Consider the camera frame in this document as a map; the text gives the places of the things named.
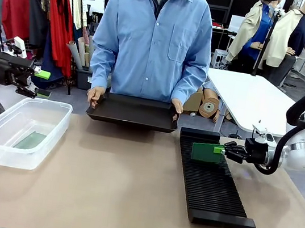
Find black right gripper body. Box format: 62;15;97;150
241;137;271;167

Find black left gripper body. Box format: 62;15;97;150
0;52;26;88

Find black plastic tray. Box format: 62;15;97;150
84;90;182;135

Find blue-sleeved right forearm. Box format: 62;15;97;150
85;33;124;95

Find blue-sleeved left forearm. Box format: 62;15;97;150
170;54;211;108

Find person's right hand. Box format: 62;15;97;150
85;85;107;111

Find person's left hand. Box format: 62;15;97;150
168;97;186;115

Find black slotted PCB rack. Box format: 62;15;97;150
167;126;270;228

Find brown cardboard spool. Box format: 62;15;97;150
197;86;225;124

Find cardboard fabric rolls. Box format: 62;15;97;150
62;30;98;73

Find red dress on hanger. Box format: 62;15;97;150
36;0;83;79

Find white background table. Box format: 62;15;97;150
200;67;305;142

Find clear plastic box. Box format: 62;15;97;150
0;92;74;176

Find black jacket on hanger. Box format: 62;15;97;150
21;0;53;52

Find red shirt on hanger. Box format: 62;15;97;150
0;0;35;43

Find cream garment on hanger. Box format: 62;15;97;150
64;0;91;32

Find person in blue shirt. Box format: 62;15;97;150
85;0;219;111

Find mannequin in beige jacket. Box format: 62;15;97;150
224;0;279;77

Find mannequin in cream navy top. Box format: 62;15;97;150
262;0;305;91

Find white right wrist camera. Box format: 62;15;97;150
249;123;279;148

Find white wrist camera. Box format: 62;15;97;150
249;123;279;148
5;35;27;58

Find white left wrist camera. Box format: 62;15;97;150
5;35;27;58

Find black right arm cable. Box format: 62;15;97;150
252;74;305;181

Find black camera pole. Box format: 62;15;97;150
250;6;283;79

